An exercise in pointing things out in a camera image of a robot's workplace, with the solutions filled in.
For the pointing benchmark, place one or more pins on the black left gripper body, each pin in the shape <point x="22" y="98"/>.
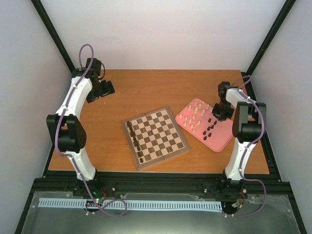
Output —
<point x="99" y="90"/>

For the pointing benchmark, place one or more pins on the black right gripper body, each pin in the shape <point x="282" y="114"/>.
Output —
<point x="222" y="112"/>

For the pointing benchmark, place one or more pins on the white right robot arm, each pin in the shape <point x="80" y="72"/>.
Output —
<point x="248" y="129"/>

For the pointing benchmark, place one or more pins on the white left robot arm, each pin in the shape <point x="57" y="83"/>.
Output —
<point x="65" y="128"/>

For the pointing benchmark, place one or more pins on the wooden chess board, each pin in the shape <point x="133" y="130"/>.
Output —
<point x="158" y="136"/>

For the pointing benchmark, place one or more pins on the pink plastic tray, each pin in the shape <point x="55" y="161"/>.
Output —
<point x="218" y="133"/>

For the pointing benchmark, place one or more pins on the black aluminium frame rail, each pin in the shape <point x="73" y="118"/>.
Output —
<point x="122" y="182"/>

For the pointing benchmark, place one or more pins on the light blue cable duct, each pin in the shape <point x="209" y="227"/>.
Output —
<point x="132" y="205"/>

